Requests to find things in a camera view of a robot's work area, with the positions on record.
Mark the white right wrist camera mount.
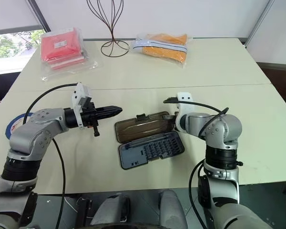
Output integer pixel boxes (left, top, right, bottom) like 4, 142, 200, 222
176, 92, 196, 120

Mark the blue tape roll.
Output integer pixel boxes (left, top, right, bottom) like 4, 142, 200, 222
6, 112, 35, 139

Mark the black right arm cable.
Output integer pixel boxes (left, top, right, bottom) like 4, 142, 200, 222
180, 101, 244, 229

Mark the white roller blind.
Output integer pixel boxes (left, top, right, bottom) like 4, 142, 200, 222
0, 0, 40, 36

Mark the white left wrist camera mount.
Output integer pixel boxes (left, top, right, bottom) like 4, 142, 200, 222
70, 82, 93, 131

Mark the aluminium partition post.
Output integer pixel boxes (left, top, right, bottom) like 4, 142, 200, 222
243, 0, 277, 46

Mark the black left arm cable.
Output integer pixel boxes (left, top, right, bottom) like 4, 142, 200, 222
22, 82, 81, 224

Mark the smoky lid screwdriver bit case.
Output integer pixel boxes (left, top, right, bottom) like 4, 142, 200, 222
113, 111, 185, 170

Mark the grey rounded robot leg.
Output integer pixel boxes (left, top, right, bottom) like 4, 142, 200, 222
90, 190, 132, 226
158, 189, 189, 229

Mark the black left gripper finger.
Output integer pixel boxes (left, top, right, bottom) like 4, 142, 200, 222
99, 111, 123, 119
99, 105, 123, 114

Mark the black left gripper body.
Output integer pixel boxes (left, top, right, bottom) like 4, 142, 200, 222
80, 100, 103, 138

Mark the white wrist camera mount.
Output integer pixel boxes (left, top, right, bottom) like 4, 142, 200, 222
70, 82, 93, 131
176, 92, 196, 120

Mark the dark wire hat stand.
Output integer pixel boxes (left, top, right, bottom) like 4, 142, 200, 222
86, 0, 130, 57

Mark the red cloth in plastic bag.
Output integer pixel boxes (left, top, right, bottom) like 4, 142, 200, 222
40, 26, 98, 82

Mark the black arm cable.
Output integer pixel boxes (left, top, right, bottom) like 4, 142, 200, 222
22, 82, 81, 224
180, 101, 244, 229

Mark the orange cloth in plastic bag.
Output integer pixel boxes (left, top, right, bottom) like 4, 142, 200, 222
131, 33, 194, 69

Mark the window with trees outside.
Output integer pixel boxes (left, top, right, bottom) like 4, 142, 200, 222
0, 28, 46, 62

